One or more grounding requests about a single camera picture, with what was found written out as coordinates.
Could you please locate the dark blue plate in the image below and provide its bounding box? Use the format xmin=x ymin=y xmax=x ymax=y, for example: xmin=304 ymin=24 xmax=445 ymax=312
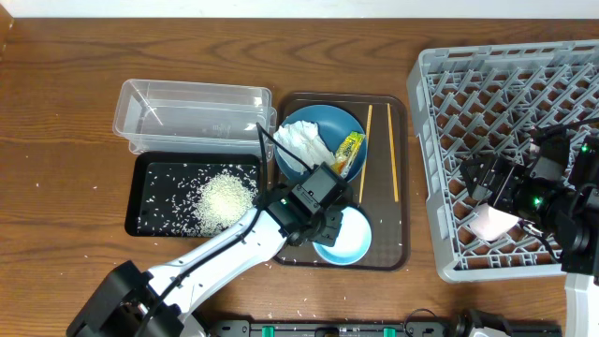
xmin=275 ymin=104 xmax=368 ymax=182

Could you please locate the wooden chopstick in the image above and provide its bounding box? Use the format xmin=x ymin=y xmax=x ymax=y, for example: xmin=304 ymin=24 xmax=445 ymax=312
xmin=358 ymin=104 xmax=374 ymax=205
xmin=387 ymin=103 xmax=400 ymax=203

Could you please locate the yellow green snack wrapper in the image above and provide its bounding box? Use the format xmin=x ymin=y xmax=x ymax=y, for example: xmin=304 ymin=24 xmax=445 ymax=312
xmin=331 ymin=131 xmax=366 ymax=178

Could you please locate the brown serving tray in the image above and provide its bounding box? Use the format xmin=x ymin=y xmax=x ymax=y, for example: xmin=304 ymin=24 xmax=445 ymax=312
xmin=278 ymin=93 xmax=410 ymax=271

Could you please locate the light blue bowl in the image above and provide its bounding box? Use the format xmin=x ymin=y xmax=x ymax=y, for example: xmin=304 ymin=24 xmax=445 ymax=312
xmin=313 ymin=207 xmax=373 ymax=266

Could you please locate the clear plastic bin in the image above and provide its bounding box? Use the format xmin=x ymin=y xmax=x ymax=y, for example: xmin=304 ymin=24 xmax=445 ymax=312
xmin=112 ymin=79 xmax=277 ymax=156

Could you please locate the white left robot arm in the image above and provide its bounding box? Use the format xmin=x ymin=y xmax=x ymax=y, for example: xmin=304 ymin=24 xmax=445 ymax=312
xmin=66 ymin=183 xmax=353 ymax=336

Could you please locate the grey dishwasher rack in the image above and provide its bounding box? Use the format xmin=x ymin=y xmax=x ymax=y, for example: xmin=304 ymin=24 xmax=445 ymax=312
xmin=407 ymin=40 xmax=598 ymax=283

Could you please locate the black plastic tray bin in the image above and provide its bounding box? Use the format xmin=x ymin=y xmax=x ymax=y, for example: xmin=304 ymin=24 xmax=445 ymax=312
xmin=124 ymin=152 xmax=261 ymax=238

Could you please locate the white tissue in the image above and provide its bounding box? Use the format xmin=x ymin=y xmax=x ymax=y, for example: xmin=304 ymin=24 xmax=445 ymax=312
xmin=274 ymin=121 xmax=335 ymax=169

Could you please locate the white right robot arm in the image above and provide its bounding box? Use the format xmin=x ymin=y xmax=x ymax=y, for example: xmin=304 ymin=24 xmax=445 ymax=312
xmin=460 ymin=133 xmax=598 ymax=336

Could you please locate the pink cup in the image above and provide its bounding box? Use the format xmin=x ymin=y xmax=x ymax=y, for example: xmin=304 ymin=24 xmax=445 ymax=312
xmin=469 ymin=203 xmax=519 ymax=242

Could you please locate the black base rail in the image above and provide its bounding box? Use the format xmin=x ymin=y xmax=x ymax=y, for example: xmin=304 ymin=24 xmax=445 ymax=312
xmin=207 ymin=309 xmax=562 ymax=337

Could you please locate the pile of rice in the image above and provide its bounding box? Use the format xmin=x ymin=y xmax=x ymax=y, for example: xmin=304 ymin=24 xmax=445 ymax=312
xmin=139 ymin=163 xmax=259 ymax=237

